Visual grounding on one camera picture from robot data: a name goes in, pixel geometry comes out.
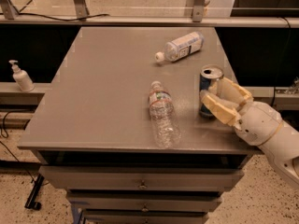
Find grey metal window frame rail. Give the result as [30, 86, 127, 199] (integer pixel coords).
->
[0, 0, 299, 28]

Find black cable on rail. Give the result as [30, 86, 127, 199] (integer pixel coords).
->
[0, 12, 111, 21]

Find white pump dispenser bottle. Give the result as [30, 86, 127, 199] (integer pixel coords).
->
[8, 60, 35, 92]

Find white labelled plastic bottle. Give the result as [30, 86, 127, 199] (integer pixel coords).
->
[155, 32, 204, 63]

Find black floor cable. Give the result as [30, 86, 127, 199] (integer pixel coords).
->
[0, 109, 36, 184]

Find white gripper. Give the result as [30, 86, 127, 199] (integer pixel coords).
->
[200, 77, 283, 147]

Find clear crumpled water bottle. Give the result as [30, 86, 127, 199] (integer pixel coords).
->
[149, 81, 181, 148]

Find grey drawer cabinet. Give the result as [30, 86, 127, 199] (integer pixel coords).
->
[19, 27, 254, 224]

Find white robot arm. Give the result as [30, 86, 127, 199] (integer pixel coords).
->
[200, 77, 299, 189]

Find black floor stand foot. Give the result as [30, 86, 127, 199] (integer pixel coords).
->
[24, 175, 44, 211]

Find blue silver redbull can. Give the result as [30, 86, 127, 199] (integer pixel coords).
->
[199, 64, 224, 119]

